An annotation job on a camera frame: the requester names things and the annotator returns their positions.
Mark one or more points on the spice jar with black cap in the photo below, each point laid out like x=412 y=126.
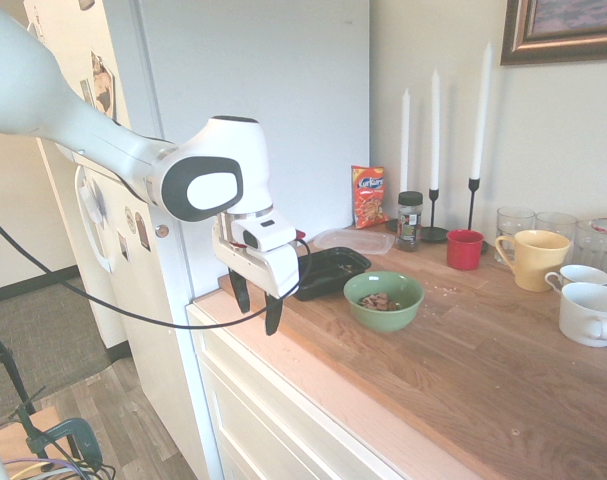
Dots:
x=409 y=225

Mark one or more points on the orange snack bag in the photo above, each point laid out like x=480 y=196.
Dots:
x=369 y=200

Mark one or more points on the round fridge magnet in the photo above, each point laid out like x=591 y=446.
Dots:
x=129 y=220

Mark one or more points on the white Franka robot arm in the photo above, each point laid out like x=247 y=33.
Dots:
x=43 y=90

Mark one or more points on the yellow mug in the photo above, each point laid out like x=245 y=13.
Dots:
x=540 y=265

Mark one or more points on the low black candle holder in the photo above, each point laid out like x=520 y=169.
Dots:
x=391 y=226

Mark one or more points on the ribbed clear drinking glass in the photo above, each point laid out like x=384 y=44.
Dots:
x=595 y=250

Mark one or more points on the brown cereal flakes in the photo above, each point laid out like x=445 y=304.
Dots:
x=378 y=300

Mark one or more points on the brown arched fridge magnet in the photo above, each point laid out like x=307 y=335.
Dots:
x=142 y=230

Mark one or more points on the framed picture dark wood frame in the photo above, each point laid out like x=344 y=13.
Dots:
x=563 y=45

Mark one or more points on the medium white taper candle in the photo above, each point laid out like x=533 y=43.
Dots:
x=435 y=130

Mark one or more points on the small photo fridge magnet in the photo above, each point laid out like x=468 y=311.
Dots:
x=87 y=92

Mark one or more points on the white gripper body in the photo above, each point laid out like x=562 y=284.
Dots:
x=278 y=270

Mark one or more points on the black stand pole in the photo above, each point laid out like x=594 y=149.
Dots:
x=8 y=366

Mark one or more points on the tall black candle holder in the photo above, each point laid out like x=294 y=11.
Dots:
x=473 y=205

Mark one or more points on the tall white taper candle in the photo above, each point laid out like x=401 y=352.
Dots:
x=480 y=110

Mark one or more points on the red mug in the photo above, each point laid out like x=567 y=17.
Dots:
x=464 y=252

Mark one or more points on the medium black candle holder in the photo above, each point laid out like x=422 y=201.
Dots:
x=434 y=233

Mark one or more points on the large white cup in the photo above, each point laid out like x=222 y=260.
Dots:
x=583 y=312

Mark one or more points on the green ceramic bowl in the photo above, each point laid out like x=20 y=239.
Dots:
x=383 y=320

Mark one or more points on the black plastic food container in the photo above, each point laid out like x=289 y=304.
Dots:
x=328 y=276

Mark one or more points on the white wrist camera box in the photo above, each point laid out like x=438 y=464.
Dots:
x=263 y=232

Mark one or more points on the light wooden robot mounting table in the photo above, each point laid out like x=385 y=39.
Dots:
x=13 y=437

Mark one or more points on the grey floor mat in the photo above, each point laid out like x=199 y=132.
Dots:
x=48 y=330

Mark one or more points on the green metal clamp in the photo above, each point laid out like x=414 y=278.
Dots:
x=83 y=436

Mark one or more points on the white refrigerator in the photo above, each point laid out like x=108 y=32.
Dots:
x=283 y=75

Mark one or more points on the short white taper candle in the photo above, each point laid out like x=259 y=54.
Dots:
x=405 y=140

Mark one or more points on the clear plastic container lid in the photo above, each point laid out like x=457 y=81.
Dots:
x=353 y=240

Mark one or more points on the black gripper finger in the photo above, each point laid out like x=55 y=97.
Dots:
x=242 y=295
x=274 y=315

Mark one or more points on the small square fridge magnet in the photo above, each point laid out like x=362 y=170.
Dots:
x=124 y=246

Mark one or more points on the round metal door lock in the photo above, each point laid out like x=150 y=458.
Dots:
x=161 y=231

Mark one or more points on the large photo fridge magnet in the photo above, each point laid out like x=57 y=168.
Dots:
x=103 y=85

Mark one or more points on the white drawer cabinet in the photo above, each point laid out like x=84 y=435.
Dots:
x=263 y=400

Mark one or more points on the small white cup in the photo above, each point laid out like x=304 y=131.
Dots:
x=583 y=275

